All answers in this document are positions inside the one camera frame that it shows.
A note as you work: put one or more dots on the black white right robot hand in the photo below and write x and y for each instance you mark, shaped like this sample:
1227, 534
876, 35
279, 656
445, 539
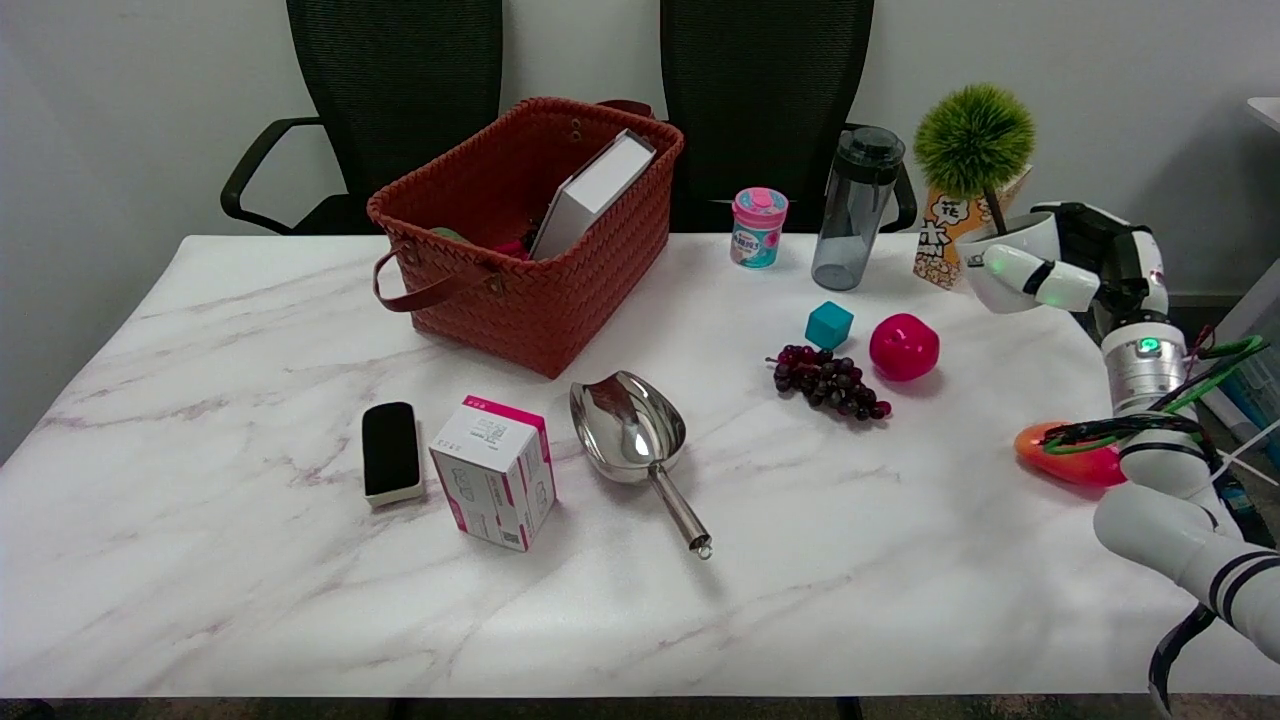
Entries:
1120, 265

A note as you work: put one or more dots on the green potted plant white pot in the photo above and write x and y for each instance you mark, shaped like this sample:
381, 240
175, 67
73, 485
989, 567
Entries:
975, 140

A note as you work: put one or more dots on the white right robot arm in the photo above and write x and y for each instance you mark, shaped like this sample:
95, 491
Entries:
1170, 520

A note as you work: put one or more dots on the orange popcorn carton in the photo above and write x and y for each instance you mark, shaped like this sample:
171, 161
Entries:
938, 245

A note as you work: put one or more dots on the blue bin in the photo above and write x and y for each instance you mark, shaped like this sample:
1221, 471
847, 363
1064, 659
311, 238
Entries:
1260, 395

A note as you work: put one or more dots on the orange red toy mango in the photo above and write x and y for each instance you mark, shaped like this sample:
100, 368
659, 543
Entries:
1085, 468

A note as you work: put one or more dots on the magenta toy apple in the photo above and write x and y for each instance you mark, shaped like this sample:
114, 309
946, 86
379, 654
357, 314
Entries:
903, 348

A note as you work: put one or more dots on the grey transparent water bottle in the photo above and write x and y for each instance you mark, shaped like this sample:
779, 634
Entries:
852, 220

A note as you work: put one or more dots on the teal cube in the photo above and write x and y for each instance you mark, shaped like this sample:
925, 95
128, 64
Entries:
829, 326

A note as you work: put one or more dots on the purple grape bunch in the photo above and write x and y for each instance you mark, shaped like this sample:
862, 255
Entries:
830, 382

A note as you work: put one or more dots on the teal jar pink lid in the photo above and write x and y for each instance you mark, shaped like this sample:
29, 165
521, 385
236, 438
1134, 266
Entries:
757, 235

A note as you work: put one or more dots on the black mesh office chair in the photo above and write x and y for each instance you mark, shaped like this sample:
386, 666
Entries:
760, 100
400, 100

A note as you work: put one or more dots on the shiny metal scoop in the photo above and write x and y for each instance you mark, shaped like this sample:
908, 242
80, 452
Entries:
625, 430

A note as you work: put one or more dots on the white grey flat box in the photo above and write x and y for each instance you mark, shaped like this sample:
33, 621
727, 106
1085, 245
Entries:
595, 190

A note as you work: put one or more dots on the red woven basket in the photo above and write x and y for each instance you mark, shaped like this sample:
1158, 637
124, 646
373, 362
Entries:
540, 300

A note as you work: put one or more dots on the pink item in basket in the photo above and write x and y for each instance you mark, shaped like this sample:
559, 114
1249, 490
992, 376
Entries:
512, 249

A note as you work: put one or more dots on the pink white cardboard box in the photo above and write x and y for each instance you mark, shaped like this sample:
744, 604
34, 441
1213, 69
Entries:
495, 475

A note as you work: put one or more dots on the green item in basket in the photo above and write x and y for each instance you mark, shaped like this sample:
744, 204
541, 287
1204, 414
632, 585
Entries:
450, 235

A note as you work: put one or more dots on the black whiteboard eraser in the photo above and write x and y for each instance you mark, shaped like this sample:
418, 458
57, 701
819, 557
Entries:
390, 450

